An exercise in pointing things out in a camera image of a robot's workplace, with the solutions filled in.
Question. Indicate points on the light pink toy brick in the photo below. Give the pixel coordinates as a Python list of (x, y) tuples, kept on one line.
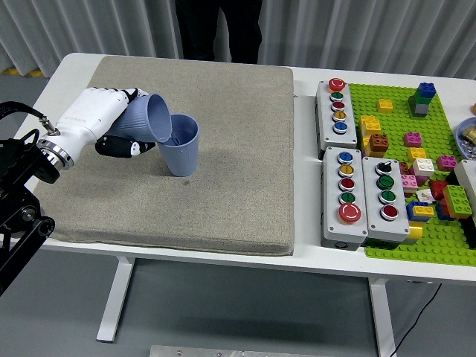
[(409, 183)]

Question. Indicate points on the brass fitting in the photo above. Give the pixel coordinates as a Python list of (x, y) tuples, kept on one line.
[(470, 132)]

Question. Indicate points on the small brown toy brick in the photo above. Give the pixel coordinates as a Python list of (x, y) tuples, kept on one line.
[(403, 168)]

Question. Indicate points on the blue ribbed cup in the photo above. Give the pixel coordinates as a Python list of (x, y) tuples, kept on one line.
[(137, 119), (180, 156)]

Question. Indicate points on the small grey five-button box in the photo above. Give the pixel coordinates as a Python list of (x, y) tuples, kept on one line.
[(340, 139)]

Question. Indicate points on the white box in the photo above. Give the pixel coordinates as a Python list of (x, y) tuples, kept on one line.
[(468, 178)]

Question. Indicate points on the grey-brown mat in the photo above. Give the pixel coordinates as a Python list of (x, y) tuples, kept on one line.
[(223, 148)]

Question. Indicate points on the grey toy brick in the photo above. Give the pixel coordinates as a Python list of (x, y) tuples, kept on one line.
[(420, 110)]

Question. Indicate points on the white pleated curtain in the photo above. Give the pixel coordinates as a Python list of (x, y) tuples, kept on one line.
[(372, 29)]

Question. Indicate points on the blue bowl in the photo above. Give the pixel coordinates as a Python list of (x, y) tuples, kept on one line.
[(458, 138)]

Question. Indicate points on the grey four-button selector box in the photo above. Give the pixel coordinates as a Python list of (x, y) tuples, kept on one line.
[(375, 223)]

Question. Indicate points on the magenta toy brick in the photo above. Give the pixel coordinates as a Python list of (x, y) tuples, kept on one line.
[(421, 180), (446, 163), (413, 139)]

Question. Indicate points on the person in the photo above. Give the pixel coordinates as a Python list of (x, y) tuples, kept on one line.
[(219, 29)]

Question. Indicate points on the orange toy brick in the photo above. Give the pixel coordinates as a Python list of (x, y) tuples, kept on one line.
[(463, 214)]

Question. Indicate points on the white table leg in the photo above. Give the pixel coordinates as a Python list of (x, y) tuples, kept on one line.
[(383, 316), (115, 297)]

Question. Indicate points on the white toy brick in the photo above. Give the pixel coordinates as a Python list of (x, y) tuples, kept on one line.
[(424, 167)]

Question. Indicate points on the yellow round toy brick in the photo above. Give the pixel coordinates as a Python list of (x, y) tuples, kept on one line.
[(414, 233)]

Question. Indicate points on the large green toy brick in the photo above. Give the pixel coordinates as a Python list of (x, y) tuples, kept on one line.
[(457, 199)]

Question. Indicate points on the blue toy brick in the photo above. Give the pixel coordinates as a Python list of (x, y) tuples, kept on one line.
[(440, 213), (409, 212), (426, 91)]

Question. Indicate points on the red toy brick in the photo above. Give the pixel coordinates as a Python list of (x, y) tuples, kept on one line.
[(437, 189)]

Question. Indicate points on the large grey five-button box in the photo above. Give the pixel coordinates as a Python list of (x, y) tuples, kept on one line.
[(332, 223)]

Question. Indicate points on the white printed toy tile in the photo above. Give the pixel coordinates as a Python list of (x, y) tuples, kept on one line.
[(424, 196)]

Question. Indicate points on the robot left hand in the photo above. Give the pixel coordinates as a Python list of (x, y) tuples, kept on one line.
[(89, 115)]

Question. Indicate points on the green studded baseplate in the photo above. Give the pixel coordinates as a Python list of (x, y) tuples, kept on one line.
[(394, 122)]

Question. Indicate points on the silver metal parts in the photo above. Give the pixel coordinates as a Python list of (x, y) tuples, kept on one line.
[(469, 148)]

